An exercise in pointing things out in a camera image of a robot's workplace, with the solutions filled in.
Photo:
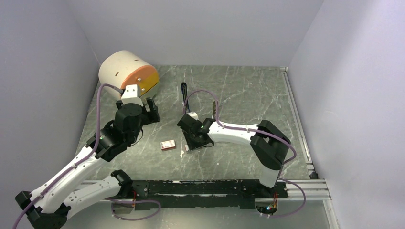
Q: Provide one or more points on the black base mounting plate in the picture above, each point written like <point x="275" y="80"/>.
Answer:
<point x="192" y="201"/>

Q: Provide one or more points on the blue black stapler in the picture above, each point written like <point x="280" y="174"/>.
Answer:
<point x="185" y="95"/>

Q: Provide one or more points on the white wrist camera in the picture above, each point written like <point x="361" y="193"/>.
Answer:
<point x="131" y="95"/>
<point x="193" y="115"/>

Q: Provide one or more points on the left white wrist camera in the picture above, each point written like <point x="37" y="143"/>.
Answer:
<point x="131" y="95"/>

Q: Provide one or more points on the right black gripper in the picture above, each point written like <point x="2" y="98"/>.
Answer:
<point x="191" y="145"/>

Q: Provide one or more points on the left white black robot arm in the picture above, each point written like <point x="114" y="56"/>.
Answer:
<point x="56" y="201"/>

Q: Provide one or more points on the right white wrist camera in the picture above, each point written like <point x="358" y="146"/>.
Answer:
<point x="193" y="115"/>

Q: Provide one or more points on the right side aluminium rail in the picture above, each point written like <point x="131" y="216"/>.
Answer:
<point x="301" y="136"/>

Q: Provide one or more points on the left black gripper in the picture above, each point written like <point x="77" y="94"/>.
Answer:
<point x="152" y="114"/>

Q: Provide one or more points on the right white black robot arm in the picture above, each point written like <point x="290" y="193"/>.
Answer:
<point x="268" y="143"/>

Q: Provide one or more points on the red staples box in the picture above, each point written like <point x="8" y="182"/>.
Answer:
<point x="167" y="145"/>

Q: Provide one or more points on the round white orange drawer box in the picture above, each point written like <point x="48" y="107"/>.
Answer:
<point x="124" y="68"/>

